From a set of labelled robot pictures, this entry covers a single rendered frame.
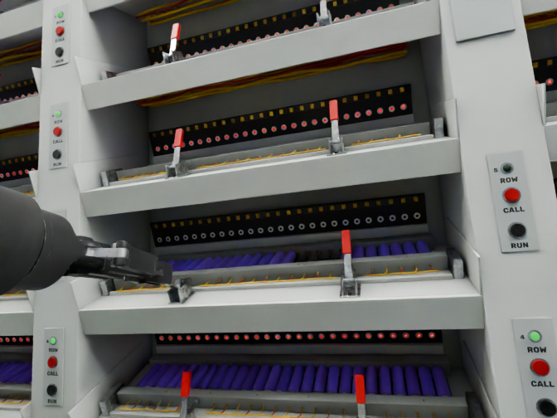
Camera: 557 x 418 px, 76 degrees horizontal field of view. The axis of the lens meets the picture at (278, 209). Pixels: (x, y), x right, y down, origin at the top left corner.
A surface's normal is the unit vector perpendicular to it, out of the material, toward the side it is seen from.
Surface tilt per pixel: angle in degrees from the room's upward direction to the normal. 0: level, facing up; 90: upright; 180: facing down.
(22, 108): 110
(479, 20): 90
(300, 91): 90
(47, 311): 90
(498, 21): 90
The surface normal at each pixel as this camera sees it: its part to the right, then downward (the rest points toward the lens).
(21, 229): 0.96, -0.16
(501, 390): -0.28, -0.12
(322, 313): -0.24, 0.23
